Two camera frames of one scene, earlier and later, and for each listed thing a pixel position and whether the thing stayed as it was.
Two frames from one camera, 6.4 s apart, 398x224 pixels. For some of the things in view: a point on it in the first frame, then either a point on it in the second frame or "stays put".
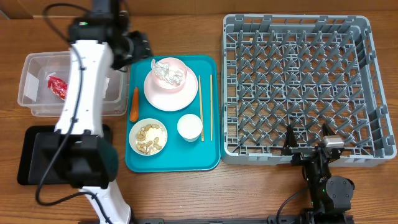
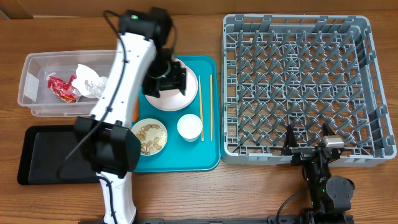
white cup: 189,127 stays put
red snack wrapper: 58,86 stays put
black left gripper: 144,49 -> 177,81
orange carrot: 134,113 stays put
